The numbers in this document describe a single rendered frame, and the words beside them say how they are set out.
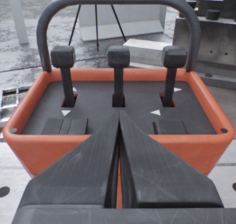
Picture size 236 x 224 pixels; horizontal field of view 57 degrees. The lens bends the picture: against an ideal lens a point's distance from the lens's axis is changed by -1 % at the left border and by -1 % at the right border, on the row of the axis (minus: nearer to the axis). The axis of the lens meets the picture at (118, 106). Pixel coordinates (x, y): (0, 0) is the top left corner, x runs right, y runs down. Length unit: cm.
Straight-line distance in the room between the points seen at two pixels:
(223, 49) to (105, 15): 226
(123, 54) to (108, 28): 308
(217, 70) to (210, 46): 19
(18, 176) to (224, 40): 114
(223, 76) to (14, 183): 128
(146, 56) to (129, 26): 199
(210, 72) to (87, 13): 217
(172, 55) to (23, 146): 16
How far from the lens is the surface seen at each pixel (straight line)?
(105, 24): 332
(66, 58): 22
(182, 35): 128
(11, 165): 35
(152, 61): 144
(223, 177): 34
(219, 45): 128
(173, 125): 21
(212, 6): 136
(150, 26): 353
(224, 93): 135
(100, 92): 26
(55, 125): 21
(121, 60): 22
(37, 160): 21
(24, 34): 324
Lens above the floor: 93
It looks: 34 degrees down
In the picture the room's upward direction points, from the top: straight up
